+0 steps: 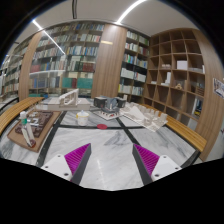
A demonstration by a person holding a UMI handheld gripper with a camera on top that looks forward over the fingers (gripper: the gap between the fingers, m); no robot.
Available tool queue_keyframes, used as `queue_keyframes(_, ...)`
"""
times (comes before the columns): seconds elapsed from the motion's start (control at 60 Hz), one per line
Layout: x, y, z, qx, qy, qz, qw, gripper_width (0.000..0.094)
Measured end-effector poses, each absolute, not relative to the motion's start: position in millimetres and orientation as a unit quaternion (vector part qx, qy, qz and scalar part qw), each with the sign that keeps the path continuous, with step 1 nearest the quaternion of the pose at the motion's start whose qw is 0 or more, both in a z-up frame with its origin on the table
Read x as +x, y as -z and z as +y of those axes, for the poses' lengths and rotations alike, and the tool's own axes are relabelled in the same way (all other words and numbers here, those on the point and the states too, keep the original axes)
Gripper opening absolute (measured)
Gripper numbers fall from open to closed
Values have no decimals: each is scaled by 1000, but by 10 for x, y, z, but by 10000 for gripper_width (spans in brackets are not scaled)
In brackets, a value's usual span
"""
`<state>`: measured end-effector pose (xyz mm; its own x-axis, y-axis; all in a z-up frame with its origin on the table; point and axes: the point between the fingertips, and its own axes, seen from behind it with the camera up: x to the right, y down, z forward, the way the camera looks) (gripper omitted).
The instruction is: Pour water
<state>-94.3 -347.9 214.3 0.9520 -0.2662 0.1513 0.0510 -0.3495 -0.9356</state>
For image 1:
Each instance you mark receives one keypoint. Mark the left wooden bench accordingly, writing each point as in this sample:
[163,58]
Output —
[10,114]

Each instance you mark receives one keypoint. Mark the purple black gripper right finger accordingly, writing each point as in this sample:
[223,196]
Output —
[151,166]

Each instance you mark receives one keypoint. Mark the brown architectural model board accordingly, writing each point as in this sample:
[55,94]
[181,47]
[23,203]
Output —
[41,122]

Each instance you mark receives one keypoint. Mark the dark grey building model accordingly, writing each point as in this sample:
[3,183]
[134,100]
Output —
[109,108]

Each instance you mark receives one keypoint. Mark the middle bookshelf with books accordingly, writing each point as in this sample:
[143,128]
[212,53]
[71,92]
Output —
[134,66]

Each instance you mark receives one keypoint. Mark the white terrain architectural model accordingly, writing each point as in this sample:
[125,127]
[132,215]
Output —
[148,118]

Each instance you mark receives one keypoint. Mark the wooden bench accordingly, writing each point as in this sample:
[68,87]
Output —
[10,114]
[187,134]

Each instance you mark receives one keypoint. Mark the large bookshelf with books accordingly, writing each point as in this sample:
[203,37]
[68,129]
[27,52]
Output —
[60,59]

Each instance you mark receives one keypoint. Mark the white building model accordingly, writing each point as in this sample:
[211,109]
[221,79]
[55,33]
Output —
[66,102]

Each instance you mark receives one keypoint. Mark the poster on right wall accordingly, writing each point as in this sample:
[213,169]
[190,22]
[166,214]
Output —
[218,88]

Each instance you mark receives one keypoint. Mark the right wooden bench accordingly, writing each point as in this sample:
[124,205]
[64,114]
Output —
[187,134]

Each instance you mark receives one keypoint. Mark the red round marker disc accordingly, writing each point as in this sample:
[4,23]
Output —
[102,126]

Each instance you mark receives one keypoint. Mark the white cup with yellow rim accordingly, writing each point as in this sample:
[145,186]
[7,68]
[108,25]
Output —
[82,118]

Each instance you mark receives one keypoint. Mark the wooden cubby shelf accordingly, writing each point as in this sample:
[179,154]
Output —
[176,75]

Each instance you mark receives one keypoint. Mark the clear plastic water bottle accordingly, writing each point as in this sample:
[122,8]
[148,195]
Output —
[27,130]

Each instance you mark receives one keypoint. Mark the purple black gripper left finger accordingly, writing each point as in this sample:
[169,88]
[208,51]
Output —
[71,166]

